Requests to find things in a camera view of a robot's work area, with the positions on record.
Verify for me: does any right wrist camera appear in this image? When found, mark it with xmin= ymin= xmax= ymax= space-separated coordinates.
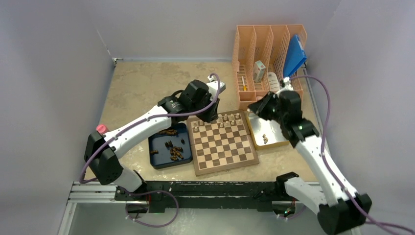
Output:
xmin=279 ymin=77 xmax=294 ymax=92

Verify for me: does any yellow rimmed metal tray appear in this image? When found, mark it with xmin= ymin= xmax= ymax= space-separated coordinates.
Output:
xmin=246 ymin=113 xmax=289 ymax=150

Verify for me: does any orange plastic file organizer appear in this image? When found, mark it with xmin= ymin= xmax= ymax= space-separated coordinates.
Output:
xmin=231 ymin=24 xmax=307 ymax=111

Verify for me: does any wooden chess board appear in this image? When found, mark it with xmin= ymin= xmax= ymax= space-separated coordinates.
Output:
xmin=186 ymin=110 xmax=259 ymax=176

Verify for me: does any dark chess pieces pile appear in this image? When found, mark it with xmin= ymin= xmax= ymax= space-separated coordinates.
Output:
xmin=164 ymin=141 xmax=184 ymax=161

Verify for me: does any white labelled bottle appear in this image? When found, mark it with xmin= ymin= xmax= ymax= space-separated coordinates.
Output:
xmin=267 ymin=71 xmax=280 ymax=92

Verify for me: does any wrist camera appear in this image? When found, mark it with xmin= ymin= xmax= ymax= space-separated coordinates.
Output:
xmin=206 ymin=78 xmax=226 ymax=99
xmin=279 ymin=77 xmax=294 ymax=92

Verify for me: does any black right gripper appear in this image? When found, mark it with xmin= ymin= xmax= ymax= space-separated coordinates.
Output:
xmin=249 ymin=91 xmax=288 ymax=125

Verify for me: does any pink capped bottle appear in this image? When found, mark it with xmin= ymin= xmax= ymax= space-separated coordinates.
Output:
xmin=96 ymin=124 xmax=108 ymax=134

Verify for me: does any dark chess pieces row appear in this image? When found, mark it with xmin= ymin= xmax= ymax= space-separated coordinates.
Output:
xmin=158 ymin=129 xmax=178 ymax=136

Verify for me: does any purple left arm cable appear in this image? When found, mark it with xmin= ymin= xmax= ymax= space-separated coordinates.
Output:
xmin=78 ymin=72 xmax=222 ymax=185

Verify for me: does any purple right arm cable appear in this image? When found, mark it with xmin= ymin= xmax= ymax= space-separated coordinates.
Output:
xmin=288 ymin=75 xmax=415 ymax=235

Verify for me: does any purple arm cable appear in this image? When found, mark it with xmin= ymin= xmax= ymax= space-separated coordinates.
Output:
xmin=288 ymin=75 xmax=415 ymax=235
xmin=78 ymin=72 xmax=222 ymax=185

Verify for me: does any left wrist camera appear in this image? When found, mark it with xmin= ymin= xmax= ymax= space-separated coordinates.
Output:
xmin=206 ymin=78 xmax=226 ymax=99

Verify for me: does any blue folder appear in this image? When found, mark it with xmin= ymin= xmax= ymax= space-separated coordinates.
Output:
xmin=282 ymin=34 xmax=307 ymax=77

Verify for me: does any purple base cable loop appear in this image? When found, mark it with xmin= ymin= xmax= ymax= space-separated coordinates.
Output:
xmin=124 ymin=188 xmax=181 ymax=228

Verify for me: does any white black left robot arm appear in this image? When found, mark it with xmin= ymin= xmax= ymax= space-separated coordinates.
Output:
xmin=79 ymin=74 xmax=226 ymax=200

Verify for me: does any white green small box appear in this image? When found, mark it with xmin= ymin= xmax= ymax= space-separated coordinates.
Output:
xmin=253 ymin=60 xmax=266 ymax=83

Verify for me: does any light chess pieces pile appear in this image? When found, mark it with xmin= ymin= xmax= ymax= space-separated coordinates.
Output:
xmin=262 ymin=134 xmax=268 ymax=144

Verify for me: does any orange white pen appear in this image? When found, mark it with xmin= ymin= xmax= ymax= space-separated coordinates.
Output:
xmin=241 ymin=76 xmax=247 ymax=91

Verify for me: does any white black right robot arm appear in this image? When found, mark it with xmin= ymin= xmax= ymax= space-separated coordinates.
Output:
xmin=248 ymin=91 xmax=372 ymax=235

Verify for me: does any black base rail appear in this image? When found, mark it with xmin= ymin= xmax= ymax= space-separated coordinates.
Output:
xmin=115 ymin=181 xmax=299 ymax=216

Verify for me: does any dark blue plastic tray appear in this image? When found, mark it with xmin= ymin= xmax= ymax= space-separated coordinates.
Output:
xmin=148 ymin=123 xmax=193 ymax=169

